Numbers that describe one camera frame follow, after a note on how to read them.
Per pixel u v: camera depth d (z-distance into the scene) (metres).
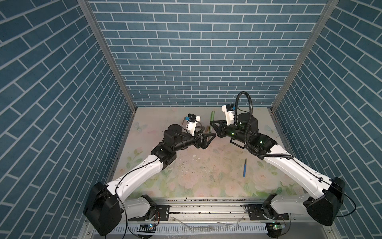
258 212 0.74
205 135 0.61
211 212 0.75
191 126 0.62
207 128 0.74
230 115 0.63
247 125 0.50
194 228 0.71
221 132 0.61
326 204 0.43
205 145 0.62
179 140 0.59
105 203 0.38
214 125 0.70
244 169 0.89
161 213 0.74
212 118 0.69
